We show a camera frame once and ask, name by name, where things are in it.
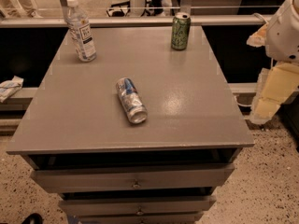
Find white crumpled packet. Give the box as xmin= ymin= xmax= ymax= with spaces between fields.
xmin=0 ymin=76 xmax=23 ymax=103

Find silver blue redbull can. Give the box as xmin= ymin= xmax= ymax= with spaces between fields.
xmin=116 ymin=77 xmax=148 ymax=124

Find small foam gripper finger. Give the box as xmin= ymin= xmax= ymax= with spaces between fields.
xmin=247 ymin=23 xmax=268 ymax=48

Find middle grey drawer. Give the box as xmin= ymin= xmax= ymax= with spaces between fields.
xmin=59 ymin=196 xmax=216 ymax=217

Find grey drawer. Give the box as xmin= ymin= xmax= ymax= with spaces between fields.
xmin=31 ymin=164 xmax=235 ymax=193
xmin=79 ymin=213 xmax=203 ymax=224
xmin=59 ymin=196 xmax=216 ymax=217

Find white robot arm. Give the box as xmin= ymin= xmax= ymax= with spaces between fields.
xmin=247 ymin=0 xmax=299 ymax=125

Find grey drawer cabinet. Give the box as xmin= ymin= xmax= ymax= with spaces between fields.
xmin=8 ymin=27 xmax=253 ymax=224

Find bottom grey drawer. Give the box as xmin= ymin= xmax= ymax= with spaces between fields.
xmin=79 ymin=213 xmax=203 ymax=224

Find green soda can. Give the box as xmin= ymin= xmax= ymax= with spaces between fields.
xmin=171 ymin=12 xmax=191 ymax=50

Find grey metal railing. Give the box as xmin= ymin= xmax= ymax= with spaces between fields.
xmin=0 ymin=14 xmax=272 ymax=28

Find yellow foam padded gripper finger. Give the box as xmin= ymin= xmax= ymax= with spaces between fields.
xmin=249 ymin=62 xmax=299 ymax=125

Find top grey drawer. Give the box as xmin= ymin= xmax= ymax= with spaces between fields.
xmin=31 ymin=164 xmax=235 ymax=193

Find black shoe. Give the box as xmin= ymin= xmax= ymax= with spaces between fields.
xmin=21 ymin=213 xmax=43 ymax=224

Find clear plastic water bottle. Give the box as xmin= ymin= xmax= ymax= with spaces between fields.
xmin=66 ymin=0 xmax=96 ymax=62

